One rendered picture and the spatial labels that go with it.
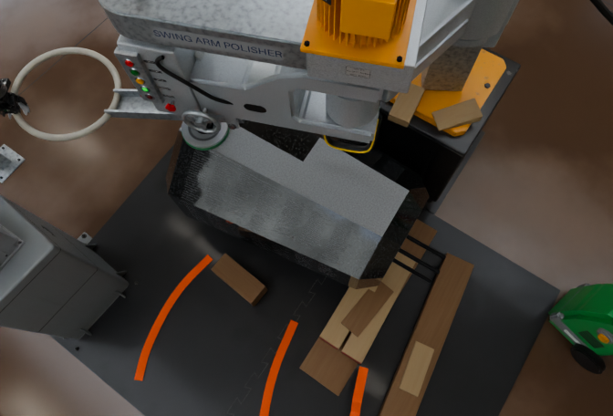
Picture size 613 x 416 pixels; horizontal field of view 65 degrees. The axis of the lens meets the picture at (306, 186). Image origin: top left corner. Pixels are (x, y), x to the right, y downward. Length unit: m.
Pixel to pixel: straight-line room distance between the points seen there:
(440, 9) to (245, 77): 0.69
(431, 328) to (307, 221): 0.99
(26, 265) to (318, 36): 1.54
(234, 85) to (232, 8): 0.31
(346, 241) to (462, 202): 1.14
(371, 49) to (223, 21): 0.43
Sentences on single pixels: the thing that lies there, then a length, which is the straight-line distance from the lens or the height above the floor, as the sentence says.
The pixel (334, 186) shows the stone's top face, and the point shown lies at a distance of 2.11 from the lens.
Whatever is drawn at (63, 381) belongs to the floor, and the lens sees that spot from 3.11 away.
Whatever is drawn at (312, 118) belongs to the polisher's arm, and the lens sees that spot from 1.77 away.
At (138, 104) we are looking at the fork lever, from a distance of 2.33.
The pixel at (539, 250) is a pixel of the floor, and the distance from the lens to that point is 3.12.
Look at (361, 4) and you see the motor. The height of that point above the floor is 1.94.
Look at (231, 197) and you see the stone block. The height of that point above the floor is 0.69.
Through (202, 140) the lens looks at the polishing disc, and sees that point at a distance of 2.24.
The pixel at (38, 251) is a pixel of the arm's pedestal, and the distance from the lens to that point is 2.31.
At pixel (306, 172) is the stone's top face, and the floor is 0.82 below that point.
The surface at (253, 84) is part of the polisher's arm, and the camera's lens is 1.66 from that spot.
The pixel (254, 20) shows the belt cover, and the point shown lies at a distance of 1.45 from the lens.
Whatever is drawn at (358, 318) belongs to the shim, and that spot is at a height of 0.22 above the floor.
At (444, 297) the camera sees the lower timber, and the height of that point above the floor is 0.09.
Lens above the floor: 2.77
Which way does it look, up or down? 68 degrees down
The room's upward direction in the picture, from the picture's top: 5 degrees counter-clockwise
